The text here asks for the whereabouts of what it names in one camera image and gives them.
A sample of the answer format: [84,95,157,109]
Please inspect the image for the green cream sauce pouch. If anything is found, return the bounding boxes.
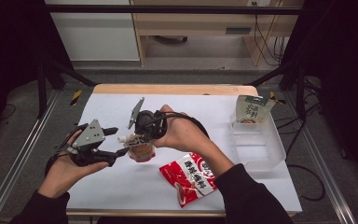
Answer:
[234,94,276,125]

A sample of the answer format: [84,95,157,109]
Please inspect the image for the black metal crossbar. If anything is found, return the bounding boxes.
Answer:
[43,4,304,16]

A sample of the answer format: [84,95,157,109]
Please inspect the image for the red white seasoning packet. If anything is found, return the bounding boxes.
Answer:
[158,151,218,209]

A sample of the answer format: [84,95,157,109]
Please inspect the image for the light wooden desk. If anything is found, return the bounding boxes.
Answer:
[130,0,306,67]

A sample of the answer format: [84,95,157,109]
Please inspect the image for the black floor cable loop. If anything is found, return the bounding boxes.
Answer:
[287,163,326,203]

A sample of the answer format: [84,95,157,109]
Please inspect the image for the black yellow tape strip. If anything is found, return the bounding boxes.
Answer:
[69,89,83,106]
[268,91,287,105]

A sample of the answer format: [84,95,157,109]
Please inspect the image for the wooden table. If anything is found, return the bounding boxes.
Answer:
[66,83,303,218]

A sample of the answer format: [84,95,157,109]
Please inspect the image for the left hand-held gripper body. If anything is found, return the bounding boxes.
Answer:
[55,119,119,168]

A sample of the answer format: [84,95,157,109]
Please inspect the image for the aluminium floor rail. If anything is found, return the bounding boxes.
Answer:
[0,90,62,224]
[283,91,358,224]

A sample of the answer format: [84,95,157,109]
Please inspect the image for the brown cup snack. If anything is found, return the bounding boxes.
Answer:
[117,134,157,163]

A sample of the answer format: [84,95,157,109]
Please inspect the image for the white cabinet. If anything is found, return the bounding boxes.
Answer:
[43,0,141,63]

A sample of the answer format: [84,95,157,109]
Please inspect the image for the hand-held gripper black cable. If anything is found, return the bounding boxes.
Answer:
[44,122,90,175]
[141,111,211,140]

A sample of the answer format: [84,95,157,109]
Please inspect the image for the left hand-held gripper black cable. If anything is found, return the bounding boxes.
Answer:
[44,122,90,175]

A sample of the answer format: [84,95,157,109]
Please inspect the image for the clear plastic container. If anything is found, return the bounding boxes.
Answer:
[229,110,287,172]

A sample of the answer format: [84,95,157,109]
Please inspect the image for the right hand-held gripper black cable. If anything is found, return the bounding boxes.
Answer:
[141,111,211,140]

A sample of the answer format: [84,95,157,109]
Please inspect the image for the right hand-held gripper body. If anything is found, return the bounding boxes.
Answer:
[127,96,170,142]

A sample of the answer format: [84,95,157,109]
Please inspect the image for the black hanging desk cables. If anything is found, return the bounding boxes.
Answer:
[253,1,288,66]

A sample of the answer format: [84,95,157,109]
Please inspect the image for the person's right hand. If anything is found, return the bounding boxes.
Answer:
[150,104,214,155]

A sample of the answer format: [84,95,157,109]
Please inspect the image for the white table sheet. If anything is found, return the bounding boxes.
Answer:
[66,92,303,214]

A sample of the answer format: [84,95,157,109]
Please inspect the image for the black metal stand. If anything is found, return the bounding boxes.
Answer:
[248,60,309,122]
[36,59,97,119]

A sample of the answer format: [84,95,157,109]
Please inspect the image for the person's left hand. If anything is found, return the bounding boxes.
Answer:
[37,152,110,200]

